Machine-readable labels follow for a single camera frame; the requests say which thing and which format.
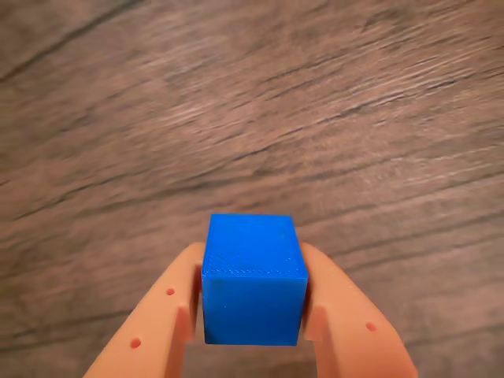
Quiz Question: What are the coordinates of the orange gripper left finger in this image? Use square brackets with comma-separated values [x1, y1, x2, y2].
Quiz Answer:
[84, 242, 206, 378]

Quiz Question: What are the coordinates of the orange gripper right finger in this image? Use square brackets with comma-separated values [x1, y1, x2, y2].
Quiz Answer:
[300, 241, 418, 378]

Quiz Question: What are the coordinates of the blue cube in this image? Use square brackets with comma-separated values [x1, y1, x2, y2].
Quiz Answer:
[201, 213, 309, 347]

